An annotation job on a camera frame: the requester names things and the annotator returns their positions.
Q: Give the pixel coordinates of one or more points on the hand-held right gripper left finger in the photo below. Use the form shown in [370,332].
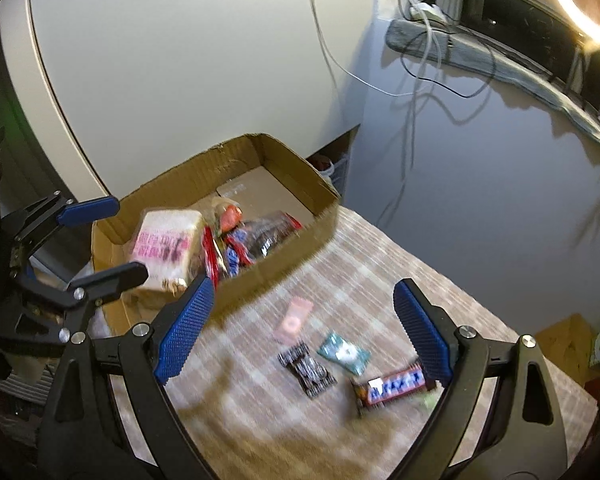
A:
[182,330]

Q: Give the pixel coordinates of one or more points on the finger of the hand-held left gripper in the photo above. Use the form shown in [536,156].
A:
[90,210]
[115,280]

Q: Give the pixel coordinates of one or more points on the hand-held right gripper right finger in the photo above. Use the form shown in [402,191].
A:
[422,330]

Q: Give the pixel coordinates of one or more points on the sliced bread packet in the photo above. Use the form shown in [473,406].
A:
[165,245]

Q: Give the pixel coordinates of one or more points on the brown chocolate bar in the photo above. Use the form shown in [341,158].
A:
[392,385]

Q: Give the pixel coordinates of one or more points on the blue chocolate bar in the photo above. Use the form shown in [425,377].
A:
[236,255]

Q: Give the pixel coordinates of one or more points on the brown cardboard box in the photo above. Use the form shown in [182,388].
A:
[290,265]

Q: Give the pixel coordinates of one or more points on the dark cake clear packet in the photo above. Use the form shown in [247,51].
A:
[270,232]

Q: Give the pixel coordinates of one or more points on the small green packet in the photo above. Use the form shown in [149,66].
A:
[429,401]

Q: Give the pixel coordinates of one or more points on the checked cloth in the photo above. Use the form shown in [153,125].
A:
[360,280]

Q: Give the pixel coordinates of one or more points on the teal candy packet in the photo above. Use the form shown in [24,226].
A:
[342,352]

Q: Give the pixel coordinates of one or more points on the pink flat packet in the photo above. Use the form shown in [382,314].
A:
[294,320]

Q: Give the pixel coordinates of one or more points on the black candy packet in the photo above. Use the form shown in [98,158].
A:
[307,370]

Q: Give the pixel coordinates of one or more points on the white wardrobe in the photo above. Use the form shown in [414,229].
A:
[180,60]

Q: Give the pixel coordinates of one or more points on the grey stone window sill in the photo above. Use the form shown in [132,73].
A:
[505,67]

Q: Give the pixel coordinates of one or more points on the white power strip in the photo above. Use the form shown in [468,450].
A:
[425,7]

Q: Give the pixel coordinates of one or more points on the white framed window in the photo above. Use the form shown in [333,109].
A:
[515,15]

